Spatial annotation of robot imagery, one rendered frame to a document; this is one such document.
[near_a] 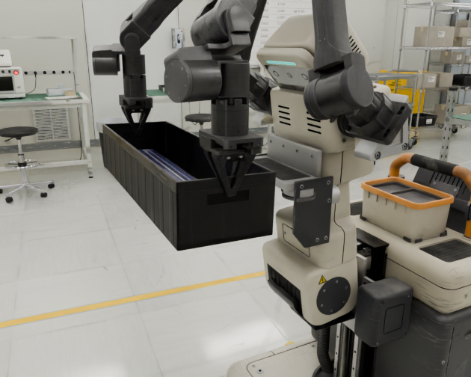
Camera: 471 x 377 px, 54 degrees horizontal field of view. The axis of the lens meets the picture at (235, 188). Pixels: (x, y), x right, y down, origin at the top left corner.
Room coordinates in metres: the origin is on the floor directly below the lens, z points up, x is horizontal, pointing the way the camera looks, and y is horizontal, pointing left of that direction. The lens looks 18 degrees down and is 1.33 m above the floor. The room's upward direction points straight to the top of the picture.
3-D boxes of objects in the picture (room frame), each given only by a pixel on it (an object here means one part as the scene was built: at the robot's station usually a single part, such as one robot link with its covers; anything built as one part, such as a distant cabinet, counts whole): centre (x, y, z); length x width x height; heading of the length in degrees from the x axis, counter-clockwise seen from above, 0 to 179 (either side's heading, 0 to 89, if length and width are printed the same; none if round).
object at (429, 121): (6.40, -2.56, 0.29); 0.40 x 0.30 x 0.14; 112
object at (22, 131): (4.00, 1.93, 0.30); 0.51 x 0.50 x 0.60; 68
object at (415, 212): (1.25, -0.49, 0.87); 0.23 x 0.15 x 0.11; 26
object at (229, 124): (0.69, 0.01, 1.21); 0.10 x 0.07 x 0.07; 26
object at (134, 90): (1.20, 0.26, 1.21); 0.10 x 0.07 x 0.07; 26
